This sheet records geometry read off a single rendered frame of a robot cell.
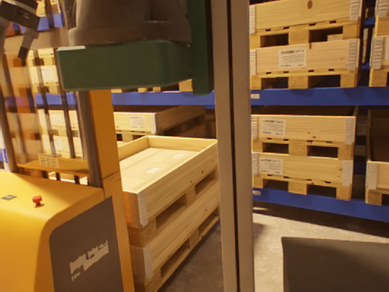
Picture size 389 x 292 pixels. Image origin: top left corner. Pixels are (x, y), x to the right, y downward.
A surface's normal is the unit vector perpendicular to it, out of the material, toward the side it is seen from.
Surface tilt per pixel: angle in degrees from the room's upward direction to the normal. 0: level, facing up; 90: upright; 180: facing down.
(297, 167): 90
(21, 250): 74
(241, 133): 90
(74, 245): 90
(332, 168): 90
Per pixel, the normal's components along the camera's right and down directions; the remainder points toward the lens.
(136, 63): -0.21, 0.24
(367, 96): -0.49, 0.23
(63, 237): 0.87, 0.05
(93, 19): -0.36, -0.11
